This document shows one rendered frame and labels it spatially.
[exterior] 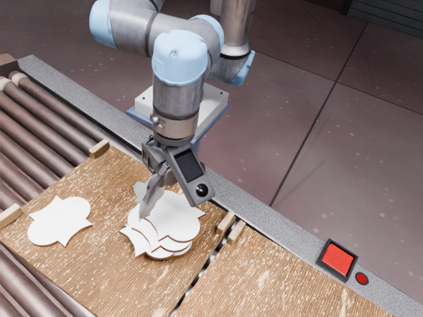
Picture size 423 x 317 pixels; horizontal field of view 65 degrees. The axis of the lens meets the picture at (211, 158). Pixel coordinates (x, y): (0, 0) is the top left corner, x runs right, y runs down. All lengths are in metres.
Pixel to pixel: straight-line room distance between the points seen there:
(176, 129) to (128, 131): 0.52
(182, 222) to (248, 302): 0.21
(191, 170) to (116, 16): 0.28
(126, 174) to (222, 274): 0.35
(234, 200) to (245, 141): 1.58
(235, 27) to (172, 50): 0.50
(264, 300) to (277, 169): 1.65
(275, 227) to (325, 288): 0.18
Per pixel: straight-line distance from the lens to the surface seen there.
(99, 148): 0.92
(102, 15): 0.61
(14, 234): 0.83
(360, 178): 2.56
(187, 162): 0.57
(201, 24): 0.58
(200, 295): 0.72
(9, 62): 1.33
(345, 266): 0.86
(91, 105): 1.14
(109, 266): 0.75
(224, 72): 1.01
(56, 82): 1.26
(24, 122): 1.12
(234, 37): 0.96
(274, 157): 2.40
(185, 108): 0.50
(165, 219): 0.72
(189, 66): 0.46
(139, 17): 0.59
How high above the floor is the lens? 1.60
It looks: 45 degrees down
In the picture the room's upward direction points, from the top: 11 degrees clockwise
